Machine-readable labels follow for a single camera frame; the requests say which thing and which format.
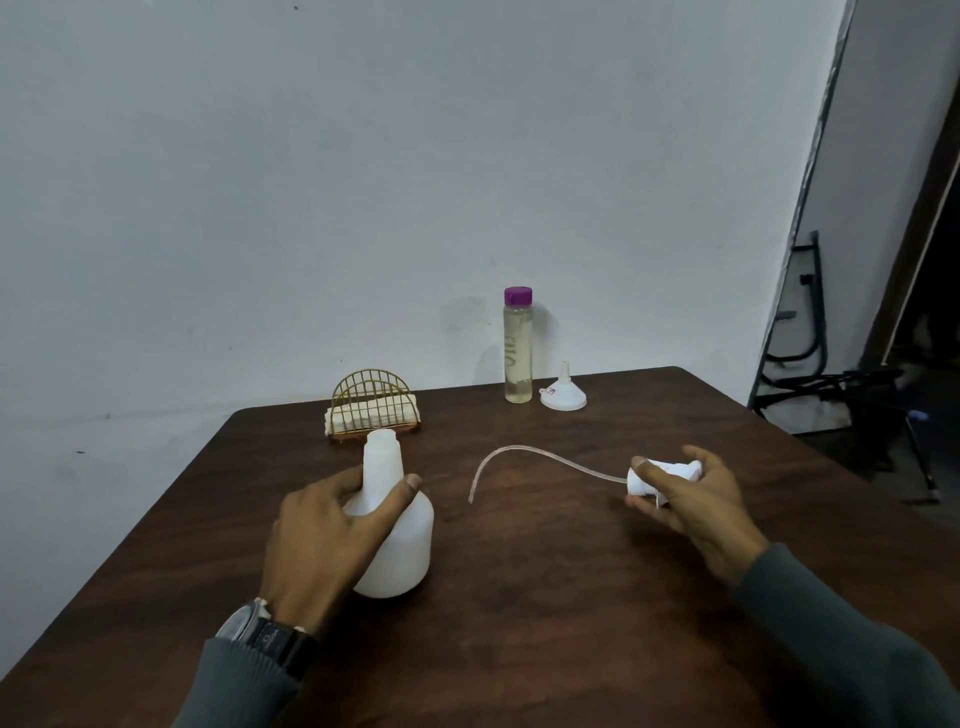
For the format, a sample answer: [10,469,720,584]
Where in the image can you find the white folded napkins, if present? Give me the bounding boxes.
[324,395,421,437]

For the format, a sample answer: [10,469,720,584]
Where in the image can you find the black wristwatch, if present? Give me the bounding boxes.
[216,597,320,681]

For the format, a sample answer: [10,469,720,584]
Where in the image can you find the person's left hand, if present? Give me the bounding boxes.
[258,465,423,640]

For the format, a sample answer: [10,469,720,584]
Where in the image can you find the gold wire napkin holder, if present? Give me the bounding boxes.
[330,368,422,444]

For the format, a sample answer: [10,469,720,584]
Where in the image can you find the person's right forearm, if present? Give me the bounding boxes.
[730,543,960,728]

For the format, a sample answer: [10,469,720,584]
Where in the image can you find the clear bottle with purple cap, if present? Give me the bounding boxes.
[502,285,534,405]

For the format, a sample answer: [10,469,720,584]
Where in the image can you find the person's right hand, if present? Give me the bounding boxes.
[624,445,771,588]

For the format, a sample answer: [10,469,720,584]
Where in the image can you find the white spray head with tube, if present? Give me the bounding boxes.
[468,444,705,510]

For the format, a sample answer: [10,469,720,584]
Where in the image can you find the person's left forearm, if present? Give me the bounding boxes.
[172,637,303,728]

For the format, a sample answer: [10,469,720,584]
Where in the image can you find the black metal folding frame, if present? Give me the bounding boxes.
[750,231,942,504]

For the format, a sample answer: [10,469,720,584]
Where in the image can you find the white plastic spray bottle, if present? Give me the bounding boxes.
[342,427,435,600]

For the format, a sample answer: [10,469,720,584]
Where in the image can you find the white plastic funnel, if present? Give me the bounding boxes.
[539,361,588,412]

